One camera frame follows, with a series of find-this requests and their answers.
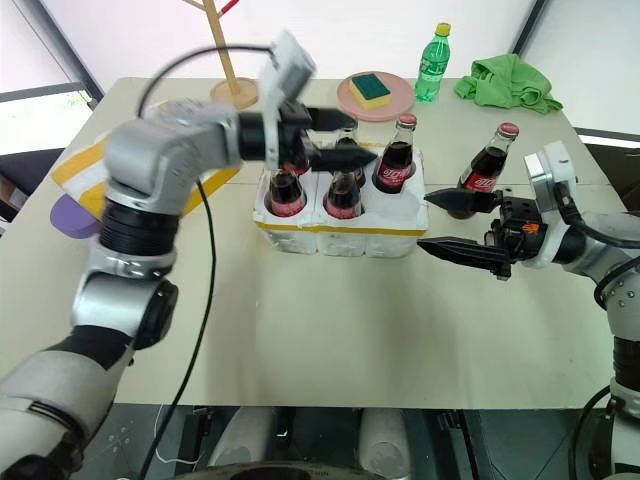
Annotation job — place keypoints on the dark chair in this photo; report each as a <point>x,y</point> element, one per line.
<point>25,170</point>

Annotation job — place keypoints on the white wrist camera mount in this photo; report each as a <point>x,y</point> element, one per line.
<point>547,170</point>
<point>290,65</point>

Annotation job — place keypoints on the wooden tree stand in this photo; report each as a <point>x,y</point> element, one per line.
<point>235,90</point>

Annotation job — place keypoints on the green cloth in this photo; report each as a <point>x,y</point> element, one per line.
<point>510,82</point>

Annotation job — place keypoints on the green plastic soda bottle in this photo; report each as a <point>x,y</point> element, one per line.
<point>432,65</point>

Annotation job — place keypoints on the white rounded robot leg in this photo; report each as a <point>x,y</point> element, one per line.
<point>245,435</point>
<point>385,440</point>

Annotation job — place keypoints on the white foam crate yellow tape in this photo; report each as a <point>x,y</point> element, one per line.
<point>345,240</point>

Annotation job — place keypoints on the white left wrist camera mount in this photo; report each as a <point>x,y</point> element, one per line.
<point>290,65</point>

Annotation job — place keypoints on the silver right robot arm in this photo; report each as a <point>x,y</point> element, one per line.
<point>602,237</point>

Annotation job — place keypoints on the purple round disc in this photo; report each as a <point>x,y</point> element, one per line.
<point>70,222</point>

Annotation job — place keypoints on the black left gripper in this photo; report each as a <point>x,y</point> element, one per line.
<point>292,135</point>

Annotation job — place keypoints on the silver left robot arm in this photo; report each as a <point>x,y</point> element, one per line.
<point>150,150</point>

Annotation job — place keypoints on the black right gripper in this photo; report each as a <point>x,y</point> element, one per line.
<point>522,227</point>

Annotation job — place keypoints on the yellow green sponge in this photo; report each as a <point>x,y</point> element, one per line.
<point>370,90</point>

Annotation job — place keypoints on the pink round plate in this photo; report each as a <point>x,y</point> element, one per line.
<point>395,100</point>

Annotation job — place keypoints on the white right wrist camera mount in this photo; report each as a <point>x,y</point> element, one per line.
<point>547,170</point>

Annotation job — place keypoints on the glass cola bottle red cap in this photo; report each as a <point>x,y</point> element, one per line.
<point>395,167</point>
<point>343,200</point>
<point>347,140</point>
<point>482,172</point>
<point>301,170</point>
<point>285,197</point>

